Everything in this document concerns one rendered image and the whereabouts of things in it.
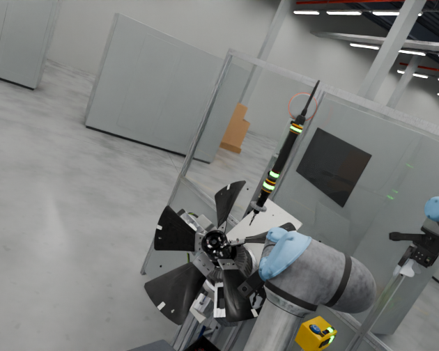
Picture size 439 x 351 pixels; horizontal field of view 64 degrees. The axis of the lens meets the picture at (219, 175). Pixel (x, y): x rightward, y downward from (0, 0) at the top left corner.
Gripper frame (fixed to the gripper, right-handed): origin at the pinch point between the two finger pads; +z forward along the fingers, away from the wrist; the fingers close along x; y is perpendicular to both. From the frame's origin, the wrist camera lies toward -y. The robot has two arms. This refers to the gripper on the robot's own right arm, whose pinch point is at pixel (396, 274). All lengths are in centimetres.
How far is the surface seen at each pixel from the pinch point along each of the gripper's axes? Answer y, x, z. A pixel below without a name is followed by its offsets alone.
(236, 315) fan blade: -30, -38, 37
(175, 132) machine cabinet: -507, 293, 105
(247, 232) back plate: -69, 4, 29
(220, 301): -45, -28, 46
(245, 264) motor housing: -52, -12, 34
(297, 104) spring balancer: -92, 29, -40
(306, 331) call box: -16.0, -3.5, 42.0
